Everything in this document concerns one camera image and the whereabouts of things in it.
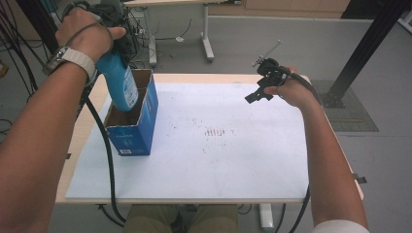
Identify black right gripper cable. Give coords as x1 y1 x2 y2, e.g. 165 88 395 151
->
287 71 325 233

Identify person's legs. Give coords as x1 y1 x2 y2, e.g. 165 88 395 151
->
122 203 239 233

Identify white-legged background desk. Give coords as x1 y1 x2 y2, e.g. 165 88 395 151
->
123 0 243 67

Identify white table leg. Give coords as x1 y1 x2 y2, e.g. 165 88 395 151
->
258 203 275 233

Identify bundle of black floor cables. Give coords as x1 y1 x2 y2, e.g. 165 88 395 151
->
0 0 60 137

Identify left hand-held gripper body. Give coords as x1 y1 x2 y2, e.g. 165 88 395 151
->
61 0 138 68

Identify thin grey cable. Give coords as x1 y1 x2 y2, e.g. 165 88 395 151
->
62 20 115 50

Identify black metal post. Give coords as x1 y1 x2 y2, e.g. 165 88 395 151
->
319 0 412 110

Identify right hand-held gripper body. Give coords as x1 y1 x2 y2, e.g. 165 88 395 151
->
252 39 292 89

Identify blue bottle with white cap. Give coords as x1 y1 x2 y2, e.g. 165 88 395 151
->
95 51 140 114

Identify person's left hand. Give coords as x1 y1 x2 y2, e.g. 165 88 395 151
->
54 7 127 64

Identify white sleeve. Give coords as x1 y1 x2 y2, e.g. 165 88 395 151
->
310 219 371 233

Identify person's right hand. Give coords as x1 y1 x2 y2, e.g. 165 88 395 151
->
263 66 322 111

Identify white wrist watch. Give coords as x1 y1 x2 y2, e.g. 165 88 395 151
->
42 46 98 85

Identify blue cardboard box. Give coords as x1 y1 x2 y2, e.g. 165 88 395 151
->
103 68 160 157

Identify grey floor mat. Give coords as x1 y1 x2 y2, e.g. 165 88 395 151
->
310 80 380 133

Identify thick black gripper cable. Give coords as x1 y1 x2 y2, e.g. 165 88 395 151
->
81 86 128 225

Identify white table mat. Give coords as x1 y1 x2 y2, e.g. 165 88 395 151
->
64 82 310 201

